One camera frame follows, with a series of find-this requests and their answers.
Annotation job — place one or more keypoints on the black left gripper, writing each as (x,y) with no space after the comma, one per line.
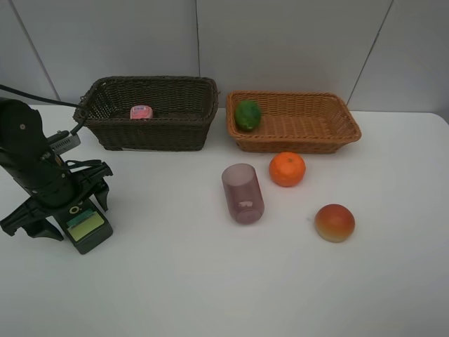
(53,189)

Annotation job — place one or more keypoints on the black green Mentholatum bottle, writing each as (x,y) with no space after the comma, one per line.
(85,226)

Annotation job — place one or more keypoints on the pink tube bottle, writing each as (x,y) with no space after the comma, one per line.
(141,112)

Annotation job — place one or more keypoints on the green lime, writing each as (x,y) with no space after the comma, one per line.
(248,115)

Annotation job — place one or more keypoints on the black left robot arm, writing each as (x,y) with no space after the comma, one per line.
(23,143)

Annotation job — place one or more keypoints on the dark brown wicker basket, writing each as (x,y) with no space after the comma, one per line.
(183,107)

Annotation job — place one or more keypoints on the purple plastic cup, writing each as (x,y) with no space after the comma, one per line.
(243,194)

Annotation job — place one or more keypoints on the orange mandarin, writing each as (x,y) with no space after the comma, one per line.
(287,169)

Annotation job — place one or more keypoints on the orange wicker basket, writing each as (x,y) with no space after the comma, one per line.
(300,122)

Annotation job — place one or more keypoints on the red yellow bun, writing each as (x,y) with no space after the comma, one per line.
(334,223)

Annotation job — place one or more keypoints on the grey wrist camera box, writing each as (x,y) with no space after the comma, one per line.
(63,141)

